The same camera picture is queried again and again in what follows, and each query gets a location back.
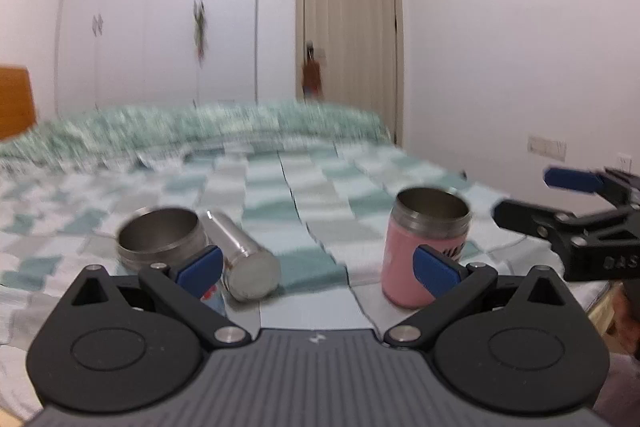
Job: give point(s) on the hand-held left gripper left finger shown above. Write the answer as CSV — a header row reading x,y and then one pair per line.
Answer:
x,y
199,271

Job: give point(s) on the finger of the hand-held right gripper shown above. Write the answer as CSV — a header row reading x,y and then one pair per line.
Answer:
x,y
572,179
520,214

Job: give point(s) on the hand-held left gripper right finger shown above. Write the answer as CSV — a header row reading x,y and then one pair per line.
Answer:
x,y
436,274

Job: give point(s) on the slim steel cup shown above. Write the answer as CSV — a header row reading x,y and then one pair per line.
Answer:
x,y
247,264

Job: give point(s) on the pink steel cup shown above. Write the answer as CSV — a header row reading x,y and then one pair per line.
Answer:
x,y
407,257

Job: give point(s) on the wide steel bowl cup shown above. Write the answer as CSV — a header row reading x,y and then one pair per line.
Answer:
x,y
160,237

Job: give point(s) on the checkered green bed sheet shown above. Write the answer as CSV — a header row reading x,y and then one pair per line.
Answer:
x,y
300,212

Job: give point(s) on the green patterned quilt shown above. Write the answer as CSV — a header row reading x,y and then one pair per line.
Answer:
x,y
200,127

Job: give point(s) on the hanging wardrobe ornament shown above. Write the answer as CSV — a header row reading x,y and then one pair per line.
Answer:
x,y
200,29

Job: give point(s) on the beige door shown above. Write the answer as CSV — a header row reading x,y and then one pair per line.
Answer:
x,y
350,37

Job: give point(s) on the wooden headboard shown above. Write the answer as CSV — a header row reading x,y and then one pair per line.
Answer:
x,y
15,102

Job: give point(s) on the white wardrobe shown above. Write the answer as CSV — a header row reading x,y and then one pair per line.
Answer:
x,y
150,7

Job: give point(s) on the wall switch panel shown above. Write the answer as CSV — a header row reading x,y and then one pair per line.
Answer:
x,y
547,146

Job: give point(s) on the white wall socket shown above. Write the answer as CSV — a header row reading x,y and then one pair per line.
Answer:
x,y
626,162

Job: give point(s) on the wooden bed frame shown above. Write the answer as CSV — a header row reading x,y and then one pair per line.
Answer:
x,y
606,314

